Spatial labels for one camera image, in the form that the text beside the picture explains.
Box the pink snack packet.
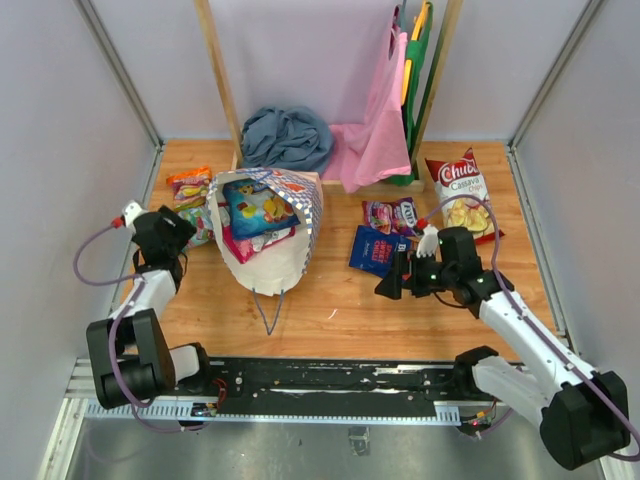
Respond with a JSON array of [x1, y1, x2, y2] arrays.
[[223, 226, 295, 264]]

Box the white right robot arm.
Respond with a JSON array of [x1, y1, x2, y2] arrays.
[[375, 227, 639, 470]]

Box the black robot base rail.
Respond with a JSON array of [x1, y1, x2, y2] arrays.
[[172, 357, 492, 424]]

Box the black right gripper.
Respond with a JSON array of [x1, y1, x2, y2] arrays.
[[375, 249, 456, 300]]

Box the aluminium frame rails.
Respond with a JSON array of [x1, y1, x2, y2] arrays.
[[39, 0, 640, 480]]

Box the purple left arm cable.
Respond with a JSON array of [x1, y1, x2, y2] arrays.
[[73, 215, 216, 432]]

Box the red Chubi cassava chips bag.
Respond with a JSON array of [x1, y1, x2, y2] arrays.
[[425, 148, 504, 244]]

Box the blue gummy candy bag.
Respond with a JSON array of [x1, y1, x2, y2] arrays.
[[223, 179, 300, 240]]

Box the blue Burts chips bag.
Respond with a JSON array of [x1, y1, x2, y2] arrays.
[[348, 225, 412, 278]]

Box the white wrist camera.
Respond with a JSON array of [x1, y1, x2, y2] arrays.
[[415, 218, 439, 258], [110, 200, 148, 234]]

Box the pink t-shirt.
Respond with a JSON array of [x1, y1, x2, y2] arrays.
[[321, 17, 411, 193]]

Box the purple snack packet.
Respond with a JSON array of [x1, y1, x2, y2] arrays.
[[361, 197, 420, 237]]

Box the yellow clothes hanger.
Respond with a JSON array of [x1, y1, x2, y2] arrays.
[[401, 1, 433, 106]]

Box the teal Fox's candy bag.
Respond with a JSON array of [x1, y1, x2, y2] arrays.
[[178, 205, 214, 249]]

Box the colourful orange candy bag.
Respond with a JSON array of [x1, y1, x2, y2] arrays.
[[166, 166, 212, 211]]

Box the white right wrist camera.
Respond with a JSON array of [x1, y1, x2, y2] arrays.
[[415, 218, 439, 258]]

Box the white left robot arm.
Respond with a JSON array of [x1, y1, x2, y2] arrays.
[[86, 201, 214, 409]]

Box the blue checkered paper bag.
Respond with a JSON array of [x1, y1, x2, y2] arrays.
[[207, 168, 323, 296]]

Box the green t-shirt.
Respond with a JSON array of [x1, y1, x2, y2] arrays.
[[381, 1, 424, 186]]

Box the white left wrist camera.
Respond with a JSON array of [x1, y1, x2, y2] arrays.
[[110, 200, 148, 234]]

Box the blue crumpled cloth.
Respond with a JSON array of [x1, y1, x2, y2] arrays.
[[241, 106, 335, 175]]

